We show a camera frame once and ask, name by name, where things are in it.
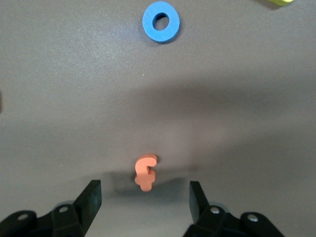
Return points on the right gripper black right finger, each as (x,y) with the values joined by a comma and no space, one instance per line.
(197,205)

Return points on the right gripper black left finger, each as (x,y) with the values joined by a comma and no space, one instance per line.
(91,205)

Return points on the orange foam letter f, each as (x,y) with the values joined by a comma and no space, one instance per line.
(145,172)

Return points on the blue foam letter o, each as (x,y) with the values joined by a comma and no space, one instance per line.
(148,27)

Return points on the yellow foam letter h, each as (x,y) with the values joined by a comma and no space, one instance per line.
(279,2)

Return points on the brown table cover sheet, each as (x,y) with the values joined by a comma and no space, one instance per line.
(74,74)

